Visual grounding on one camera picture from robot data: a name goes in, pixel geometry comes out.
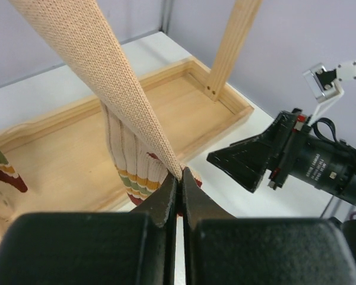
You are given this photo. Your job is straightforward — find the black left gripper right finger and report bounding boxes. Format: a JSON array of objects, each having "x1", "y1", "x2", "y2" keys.
[{"x1": 181, "y1": 169, "x2": 356, "y2": 284}]

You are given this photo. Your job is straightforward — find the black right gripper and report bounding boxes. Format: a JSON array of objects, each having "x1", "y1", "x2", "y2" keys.
[{"x1": 206, "y1": 109, "x2": 356, "y2": 206}]

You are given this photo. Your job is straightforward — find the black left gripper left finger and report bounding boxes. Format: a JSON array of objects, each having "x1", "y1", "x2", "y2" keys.
[{"x1": 0, "y1": 176, "x2": 178, "y2": 284}]

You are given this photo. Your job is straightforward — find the beige sock olive toe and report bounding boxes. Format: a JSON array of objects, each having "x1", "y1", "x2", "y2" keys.
[
  {"x1": 0, "y1": 135, "x2": 29, "y2": 222},
  {"x1": 12, "y1": 1, "x2": 185, "y2": 205}
]

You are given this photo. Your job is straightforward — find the wooden hanging rack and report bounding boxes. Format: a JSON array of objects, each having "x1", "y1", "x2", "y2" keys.
[{"x1": 0, "y1": 0, "x2": 263, "y2": 255}]

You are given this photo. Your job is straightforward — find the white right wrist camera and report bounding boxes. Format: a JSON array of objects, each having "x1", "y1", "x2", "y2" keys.
[{"x1": 303, "y1": 60, "x2": 356, "y2": 125}]

